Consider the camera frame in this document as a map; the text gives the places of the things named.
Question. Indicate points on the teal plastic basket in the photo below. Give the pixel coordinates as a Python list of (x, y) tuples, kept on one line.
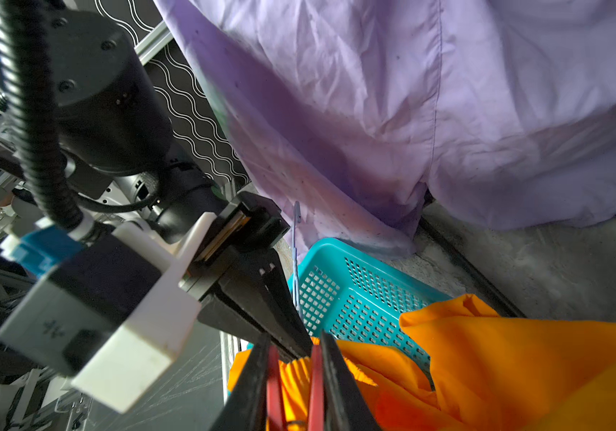
[(356, 297)]

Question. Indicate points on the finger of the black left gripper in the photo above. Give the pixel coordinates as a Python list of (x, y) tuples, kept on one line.
[(245, 294)]

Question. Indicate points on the black clothes rack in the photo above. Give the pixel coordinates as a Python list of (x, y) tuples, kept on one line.
[(551, 271)]

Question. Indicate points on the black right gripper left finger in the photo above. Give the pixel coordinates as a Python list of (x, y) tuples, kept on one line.
[(246, 408)]

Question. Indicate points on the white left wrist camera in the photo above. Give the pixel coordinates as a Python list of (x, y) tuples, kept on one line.
[(98, 318)]

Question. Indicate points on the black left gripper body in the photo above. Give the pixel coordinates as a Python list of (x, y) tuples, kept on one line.
[(249, 223)]

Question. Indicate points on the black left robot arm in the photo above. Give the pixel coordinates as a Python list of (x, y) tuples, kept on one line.
[(91, 136)]

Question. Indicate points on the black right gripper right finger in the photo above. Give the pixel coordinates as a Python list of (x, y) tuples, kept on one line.
[(346, 409)]

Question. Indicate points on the red clothespin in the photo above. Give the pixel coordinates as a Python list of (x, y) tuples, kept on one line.
[(295, 394)]

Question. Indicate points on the light blue wire hanger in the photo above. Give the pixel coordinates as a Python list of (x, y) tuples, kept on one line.
[(296, 258)]

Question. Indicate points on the lilac shorts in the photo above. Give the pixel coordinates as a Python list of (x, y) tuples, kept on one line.
[(504, 111)]

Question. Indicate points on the orange shorts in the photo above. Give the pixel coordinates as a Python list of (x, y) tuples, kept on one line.
[(486, 372)]

